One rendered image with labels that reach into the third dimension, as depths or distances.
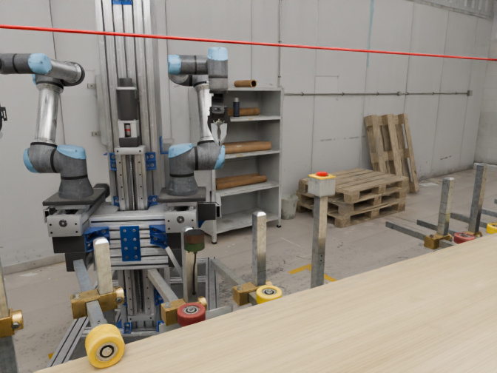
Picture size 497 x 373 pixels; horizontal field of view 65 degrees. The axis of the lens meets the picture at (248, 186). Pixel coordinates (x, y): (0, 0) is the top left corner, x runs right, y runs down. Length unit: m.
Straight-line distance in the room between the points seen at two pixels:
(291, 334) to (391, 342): 0.25
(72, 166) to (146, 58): 0.61
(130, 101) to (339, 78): 3.97
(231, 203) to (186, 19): 2.01
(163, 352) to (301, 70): 4.36
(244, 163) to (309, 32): 1.81
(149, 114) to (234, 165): 2.58
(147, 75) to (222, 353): 1.38
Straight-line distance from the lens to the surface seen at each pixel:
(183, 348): 1.05
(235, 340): 1.06
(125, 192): 2.02
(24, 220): 3.85
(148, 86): 2.01
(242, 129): 4.50
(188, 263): 1.22
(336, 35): 5.53
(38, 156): 2.00
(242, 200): 4.65
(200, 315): 1.16
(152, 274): 1.51
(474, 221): 2.24
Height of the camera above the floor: 1.51
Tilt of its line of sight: 14 degrees down
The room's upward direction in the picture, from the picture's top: straight up
